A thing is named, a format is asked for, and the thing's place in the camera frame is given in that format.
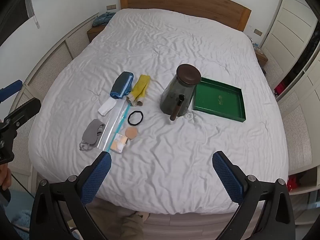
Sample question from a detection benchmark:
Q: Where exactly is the white cloth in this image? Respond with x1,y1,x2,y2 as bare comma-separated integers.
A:
98,97,117,116

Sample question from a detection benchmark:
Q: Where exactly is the green tray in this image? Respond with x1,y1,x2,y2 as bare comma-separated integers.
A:
193,77,246,122

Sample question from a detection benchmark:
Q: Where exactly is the wooden headboard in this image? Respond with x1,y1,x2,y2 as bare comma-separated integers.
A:
120,0,251,31

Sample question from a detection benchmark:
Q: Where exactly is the person's left hand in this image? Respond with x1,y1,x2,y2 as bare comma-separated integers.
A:
0,164,11,190

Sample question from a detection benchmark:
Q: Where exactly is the teal towel on nightstand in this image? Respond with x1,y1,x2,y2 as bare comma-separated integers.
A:
92,12,116,27

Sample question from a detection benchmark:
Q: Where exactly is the white wardrobe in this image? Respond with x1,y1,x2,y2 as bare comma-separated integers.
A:
260,0,320,198

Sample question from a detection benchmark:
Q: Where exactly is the left wooden nightstand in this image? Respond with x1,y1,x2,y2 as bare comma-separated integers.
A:
87,25,105,42

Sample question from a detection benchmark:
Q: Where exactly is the grey face mask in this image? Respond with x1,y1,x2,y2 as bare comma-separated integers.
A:
79,119,105,151

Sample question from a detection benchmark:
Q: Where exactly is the dark glass jar wooden lid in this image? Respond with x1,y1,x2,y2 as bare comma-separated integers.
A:
160,64,201,121

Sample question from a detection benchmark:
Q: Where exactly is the wooden nightstand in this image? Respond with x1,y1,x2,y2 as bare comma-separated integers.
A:
254,48,268,68
87,25,105,42

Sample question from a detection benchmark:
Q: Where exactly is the clear zip bag blue slider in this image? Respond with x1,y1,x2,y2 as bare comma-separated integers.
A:
97,100,130,152

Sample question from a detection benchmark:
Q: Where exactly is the white bed duvet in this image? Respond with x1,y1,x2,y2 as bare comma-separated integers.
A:
28,8,290,215

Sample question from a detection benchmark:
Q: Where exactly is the small tissue packet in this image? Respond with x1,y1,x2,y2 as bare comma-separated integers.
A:
110,133,128,154

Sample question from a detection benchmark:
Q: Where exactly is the yellow towel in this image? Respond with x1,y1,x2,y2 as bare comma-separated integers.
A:
126,75,151,106

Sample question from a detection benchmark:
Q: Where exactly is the black hair tie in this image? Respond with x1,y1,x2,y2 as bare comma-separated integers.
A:
127,109,145,126

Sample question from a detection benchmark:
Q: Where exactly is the blue grey microfiber cloth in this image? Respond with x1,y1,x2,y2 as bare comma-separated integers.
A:
110,72,134,99

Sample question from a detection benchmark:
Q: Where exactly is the beige round powder puff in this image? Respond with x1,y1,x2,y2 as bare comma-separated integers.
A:
125,127,138,140

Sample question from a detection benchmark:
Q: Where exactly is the right wooden nightstand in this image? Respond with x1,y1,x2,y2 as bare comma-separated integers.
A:
254,48,268,68

